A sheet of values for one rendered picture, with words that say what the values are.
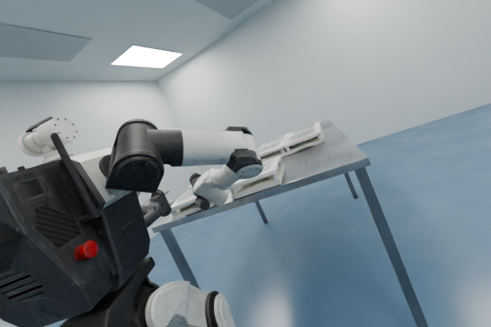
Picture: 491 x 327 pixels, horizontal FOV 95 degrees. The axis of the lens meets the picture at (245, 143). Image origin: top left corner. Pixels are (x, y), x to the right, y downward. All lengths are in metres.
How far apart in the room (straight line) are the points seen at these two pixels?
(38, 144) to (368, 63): 4.20
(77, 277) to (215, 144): 0.36
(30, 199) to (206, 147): 0.32
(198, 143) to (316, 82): 3.91
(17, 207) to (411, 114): 4.49
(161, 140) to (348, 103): 4.01
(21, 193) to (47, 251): 0.10
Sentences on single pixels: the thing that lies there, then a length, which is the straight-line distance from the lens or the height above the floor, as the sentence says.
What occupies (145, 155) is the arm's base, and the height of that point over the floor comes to 1.20.
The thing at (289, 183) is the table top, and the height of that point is 0.86.
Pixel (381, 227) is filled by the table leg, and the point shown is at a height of 0.56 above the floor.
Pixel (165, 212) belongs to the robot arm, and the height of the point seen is 0.96.
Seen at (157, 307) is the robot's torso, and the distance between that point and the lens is 0.72.
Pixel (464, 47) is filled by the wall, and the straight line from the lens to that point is 4.65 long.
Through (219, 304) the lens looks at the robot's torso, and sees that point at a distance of 1.00.
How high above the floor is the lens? 1.18
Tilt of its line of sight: 5 degrees down
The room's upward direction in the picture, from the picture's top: 24 degrees counter-clockwise
